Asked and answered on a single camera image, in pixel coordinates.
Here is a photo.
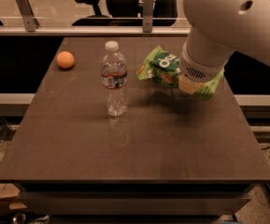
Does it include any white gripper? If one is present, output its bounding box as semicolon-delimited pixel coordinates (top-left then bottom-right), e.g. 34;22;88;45
178;44;224;94

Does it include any green rice chip bag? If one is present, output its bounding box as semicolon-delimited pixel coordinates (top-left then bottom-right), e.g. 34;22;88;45
136;46;224;100

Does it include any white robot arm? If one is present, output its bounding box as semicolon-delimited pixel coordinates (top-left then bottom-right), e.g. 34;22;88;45
180;0;270;95

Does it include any clear plastic water bottle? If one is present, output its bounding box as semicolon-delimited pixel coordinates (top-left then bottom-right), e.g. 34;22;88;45
100;41;128;117

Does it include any grey table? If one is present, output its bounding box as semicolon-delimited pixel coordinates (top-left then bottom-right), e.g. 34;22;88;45
0;37;270;217

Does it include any black office chair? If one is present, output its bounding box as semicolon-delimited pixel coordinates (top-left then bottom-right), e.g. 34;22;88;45
72;0;178;26

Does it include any orange fruit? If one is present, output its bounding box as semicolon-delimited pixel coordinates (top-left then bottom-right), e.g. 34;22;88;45
56;51;75;69

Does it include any centre metal rail bracket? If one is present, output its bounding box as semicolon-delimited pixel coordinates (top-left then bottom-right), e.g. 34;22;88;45
142;0;153;33

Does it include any metal rail bracket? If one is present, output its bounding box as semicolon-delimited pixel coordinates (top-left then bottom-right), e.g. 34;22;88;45
15;0;39;32
142;0;153;33

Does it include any left metal rail bracket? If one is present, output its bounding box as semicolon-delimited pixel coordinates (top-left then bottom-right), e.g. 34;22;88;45
15;0;39;32

